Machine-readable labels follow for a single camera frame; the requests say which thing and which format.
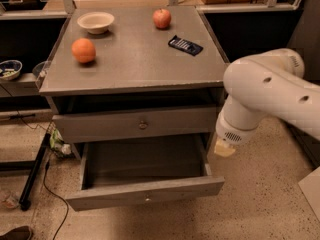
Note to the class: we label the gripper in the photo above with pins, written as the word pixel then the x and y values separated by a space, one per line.
pixel 230 133

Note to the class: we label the grey drawer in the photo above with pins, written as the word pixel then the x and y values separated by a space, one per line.
pixel 141 171
pixel 113 125

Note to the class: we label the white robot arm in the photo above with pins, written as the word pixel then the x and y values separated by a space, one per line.
pixel 270 83

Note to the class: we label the grey wooden drawer cabinet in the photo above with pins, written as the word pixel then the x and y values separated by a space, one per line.
pixel 135 69

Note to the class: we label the grey top drawer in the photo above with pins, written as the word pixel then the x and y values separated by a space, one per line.
pixel 113 125

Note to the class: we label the white floor board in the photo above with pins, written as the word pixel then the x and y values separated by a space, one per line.
pixel 310 186

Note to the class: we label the dark blue snack packet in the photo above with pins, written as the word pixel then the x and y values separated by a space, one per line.
pixel 185 46

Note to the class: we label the red apple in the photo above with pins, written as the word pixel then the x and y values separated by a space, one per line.
pixel 161 18

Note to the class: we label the green white plastic bag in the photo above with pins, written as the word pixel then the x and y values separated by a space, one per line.
pixel 58 146

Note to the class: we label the orange fruit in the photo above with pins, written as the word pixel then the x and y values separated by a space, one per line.
pixel 83 50

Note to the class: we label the white empty bowl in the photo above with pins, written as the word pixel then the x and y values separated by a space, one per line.
pixel 95 22

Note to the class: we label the clear plastic container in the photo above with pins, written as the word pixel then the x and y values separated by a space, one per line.
pixel 40 70

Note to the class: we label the black metal stand leg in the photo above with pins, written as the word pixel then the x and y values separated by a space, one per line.
pixel 24 201

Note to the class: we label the brown shoe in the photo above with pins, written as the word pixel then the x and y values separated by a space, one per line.
pixel 19 233

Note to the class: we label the blue patterned bowl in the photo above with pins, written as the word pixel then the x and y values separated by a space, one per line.
pixel 10 69

